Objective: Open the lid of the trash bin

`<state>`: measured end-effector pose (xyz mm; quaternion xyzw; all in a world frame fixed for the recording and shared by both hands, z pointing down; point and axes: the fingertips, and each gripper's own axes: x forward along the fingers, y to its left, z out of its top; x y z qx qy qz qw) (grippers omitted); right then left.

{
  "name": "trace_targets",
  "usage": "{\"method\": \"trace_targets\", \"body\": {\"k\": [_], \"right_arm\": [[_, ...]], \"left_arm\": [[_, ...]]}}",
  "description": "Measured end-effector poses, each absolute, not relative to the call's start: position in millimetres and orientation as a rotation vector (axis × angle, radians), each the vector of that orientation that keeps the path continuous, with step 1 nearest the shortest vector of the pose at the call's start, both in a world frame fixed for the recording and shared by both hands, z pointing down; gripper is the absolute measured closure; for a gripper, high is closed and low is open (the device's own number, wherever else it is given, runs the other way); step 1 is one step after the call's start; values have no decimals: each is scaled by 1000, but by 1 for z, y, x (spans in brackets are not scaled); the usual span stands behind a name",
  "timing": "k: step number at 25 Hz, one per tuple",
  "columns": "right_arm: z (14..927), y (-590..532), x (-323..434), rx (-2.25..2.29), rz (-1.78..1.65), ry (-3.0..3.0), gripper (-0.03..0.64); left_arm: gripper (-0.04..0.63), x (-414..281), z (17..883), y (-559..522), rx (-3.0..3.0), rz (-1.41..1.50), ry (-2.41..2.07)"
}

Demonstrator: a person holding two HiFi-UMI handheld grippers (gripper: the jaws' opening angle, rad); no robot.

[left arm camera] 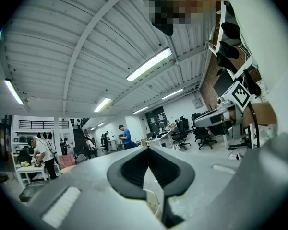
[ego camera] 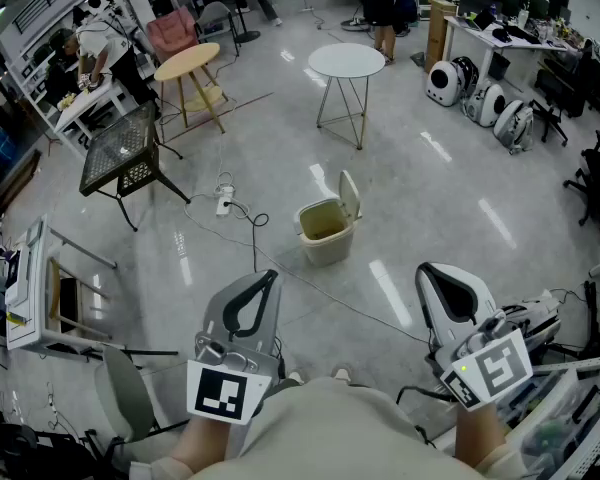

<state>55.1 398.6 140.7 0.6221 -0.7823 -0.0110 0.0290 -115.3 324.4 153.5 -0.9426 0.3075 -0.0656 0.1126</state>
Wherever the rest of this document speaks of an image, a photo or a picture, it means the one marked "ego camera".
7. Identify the tall cardboard box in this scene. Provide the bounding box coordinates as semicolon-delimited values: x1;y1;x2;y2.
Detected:
424;0;459;75

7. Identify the black glass-top square table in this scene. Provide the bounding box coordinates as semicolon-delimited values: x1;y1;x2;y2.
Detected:
78;99;192;233

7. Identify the wooden chair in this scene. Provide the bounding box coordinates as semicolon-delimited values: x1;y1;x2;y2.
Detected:
46;256;112;340

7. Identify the person's beige shirt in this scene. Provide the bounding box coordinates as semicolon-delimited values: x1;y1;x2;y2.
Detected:
129;376;536;480

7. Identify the white shelving unit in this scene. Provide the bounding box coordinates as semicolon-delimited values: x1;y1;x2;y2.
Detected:
0;0;137;125

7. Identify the beige trash bin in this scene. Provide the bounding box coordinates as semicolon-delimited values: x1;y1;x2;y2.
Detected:
293;169;364;269

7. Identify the white office desk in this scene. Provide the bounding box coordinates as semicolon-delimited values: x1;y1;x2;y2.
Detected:
443;14;570;85

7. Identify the black office chair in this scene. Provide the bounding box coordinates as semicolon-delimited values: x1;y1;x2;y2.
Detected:
531;52;600;148
562;117;600;234

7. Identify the white pet carrier backpack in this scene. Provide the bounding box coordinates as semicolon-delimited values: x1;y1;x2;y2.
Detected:
462;79;507;129
425;56;480;108
492;98;536;156

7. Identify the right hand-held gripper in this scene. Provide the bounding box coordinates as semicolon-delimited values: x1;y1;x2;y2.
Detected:
415;261;534;412

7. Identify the clear plastic storage bin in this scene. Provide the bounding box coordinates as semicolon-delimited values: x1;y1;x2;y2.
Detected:
494;362;600;480

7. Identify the white side table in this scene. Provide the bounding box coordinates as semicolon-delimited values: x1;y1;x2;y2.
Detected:
3;214;120;355

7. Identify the gray chair with black legs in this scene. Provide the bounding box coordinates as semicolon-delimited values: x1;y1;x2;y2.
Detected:
194;1;242;58

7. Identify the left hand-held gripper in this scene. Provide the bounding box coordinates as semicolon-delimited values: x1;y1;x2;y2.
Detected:
186;269;284;427

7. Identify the pink armchair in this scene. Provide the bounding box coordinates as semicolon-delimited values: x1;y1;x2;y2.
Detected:
145;6;200;65

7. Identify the white round table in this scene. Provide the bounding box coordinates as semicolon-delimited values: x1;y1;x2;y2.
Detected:
307;42;387;152

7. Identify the white power strip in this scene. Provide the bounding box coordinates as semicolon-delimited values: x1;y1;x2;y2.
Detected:
215;184;237;218

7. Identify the person's right forearm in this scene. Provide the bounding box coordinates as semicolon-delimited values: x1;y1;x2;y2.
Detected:
452;401;509;469

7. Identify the white cable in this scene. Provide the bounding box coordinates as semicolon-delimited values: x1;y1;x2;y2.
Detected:
181;167;261;250

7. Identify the person's left forearm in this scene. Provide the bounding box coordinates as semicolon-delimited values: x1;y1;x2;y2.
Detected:
168;411;247;475

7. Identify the white rectangular table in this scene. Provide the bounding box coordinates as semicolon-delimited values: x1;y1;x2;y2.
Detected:
53;76;127;160

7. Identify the gray shell chair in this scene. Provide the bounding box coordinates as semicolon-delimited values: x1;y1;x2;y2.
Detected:
92;343;192;472

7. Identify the wooden stool with pink top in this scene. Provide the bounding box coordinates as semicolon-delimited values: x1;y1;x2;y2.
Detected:
153;42;230;135

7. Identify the black cable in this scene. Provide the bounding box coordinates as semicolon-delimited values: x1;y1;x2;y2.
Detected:
221;200;431;345

